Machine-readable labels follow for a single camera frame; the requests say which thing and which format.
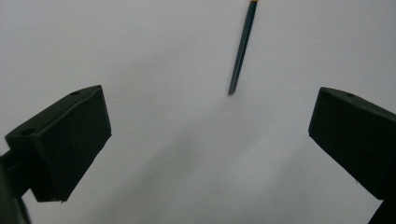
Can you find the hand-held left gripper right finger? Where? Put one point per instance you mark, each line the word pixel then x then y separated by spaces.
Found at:
pixel 358 137

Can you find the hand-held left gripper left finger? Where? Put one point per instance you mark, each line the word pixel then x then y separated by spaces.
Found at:
pixel 62 146

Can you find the dark blue pen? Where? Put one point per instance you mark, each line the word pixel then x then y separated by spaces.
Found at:
pixel 243 46

